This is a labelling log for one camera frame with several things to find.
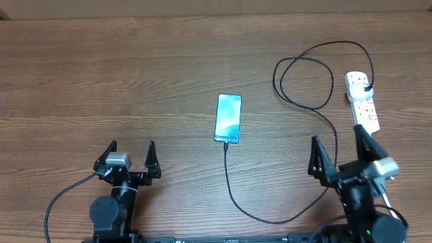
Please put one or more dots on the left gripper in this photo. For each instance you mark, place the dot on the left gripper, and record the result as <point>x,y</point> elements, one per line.
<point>151,164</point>

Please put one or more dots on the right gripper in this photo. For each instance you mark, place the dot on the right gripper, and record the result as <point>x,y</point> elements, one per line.
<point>349,174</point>

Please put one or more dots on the blue Galaxy smartphone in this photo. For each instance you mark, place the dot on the blue Galaxy smartphone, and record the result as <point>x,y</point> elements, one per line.
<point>227,124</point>

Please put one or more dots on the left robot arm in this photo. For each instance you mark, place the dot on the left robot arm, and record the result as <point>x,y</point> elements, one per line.
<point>112,215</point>

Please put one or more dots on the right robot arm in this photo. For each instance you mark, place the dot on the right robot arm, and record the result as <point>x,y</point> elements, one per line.
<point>362,222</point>

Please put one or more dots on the white charger plug adapter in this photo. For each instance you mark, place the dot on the white charger plug adapter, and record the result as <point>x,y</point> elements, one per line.
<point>359,92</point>

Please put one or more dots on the white power strip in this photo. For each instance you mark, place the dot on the white power strip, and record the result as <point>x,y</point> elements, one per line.
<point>363,112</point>

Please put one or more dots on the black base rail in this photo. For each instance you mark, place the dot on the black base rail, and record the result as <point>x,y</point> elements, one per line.
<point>290,238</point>

